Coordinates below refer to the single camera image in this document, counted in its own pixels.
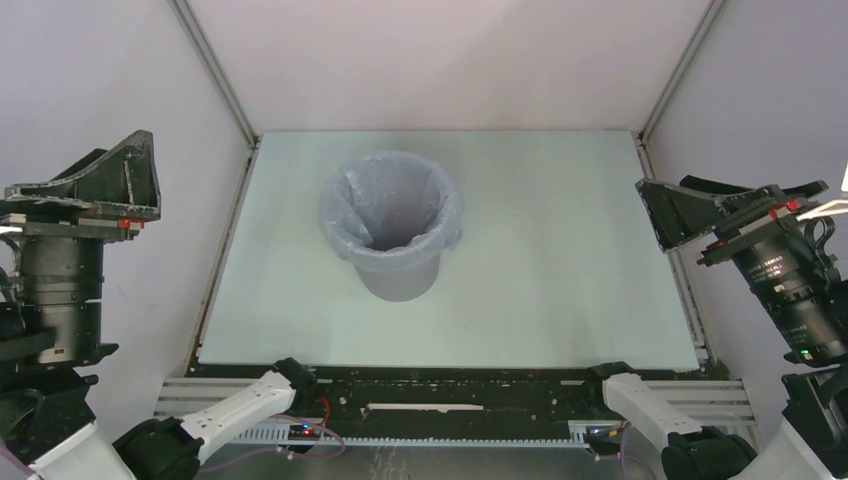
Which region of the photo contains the aluminium frame post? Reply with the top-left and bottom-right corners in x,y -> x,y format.
639,0 -> 730,143
166,0 -> 260,148

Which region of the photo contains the right aluminium frame post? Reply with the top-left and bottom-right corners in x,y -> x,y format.
639,0 -> 730,143

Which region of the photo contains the left aluminium frame post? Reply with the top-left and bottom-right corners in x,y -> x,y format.
166,0 -> 260,148

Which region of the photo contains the blue plastic trash bag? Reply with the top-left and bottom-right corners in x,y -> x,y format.
318,151 -> 465,272

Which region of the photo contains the small electronics board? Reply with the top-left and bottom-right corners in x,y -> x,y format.
287,424 -> 323,441

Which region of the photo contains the white slotted cable duct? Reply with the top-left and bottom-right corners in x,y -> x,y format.
229,423 -> 589,449

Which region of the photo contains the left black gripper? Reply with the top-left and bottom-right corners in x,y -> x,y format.
0,123 -> 169,357

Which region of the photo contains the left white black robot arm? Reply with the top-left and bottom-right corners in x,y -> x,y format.
1,130 -> 317,479

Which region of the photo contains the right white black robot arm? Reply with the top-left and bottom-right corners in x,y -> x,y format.
581,176 -> 847,479

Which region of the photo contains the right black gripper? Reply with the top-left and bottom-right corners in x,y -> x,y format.
634,170 -> 848,354

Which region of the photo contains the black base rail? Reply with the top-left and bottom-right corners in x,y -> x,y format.
185,362 -> 704,442

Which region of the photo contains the grey plastic trash bin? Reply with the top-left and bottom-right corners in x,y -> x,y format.
355,254 -> 441,302

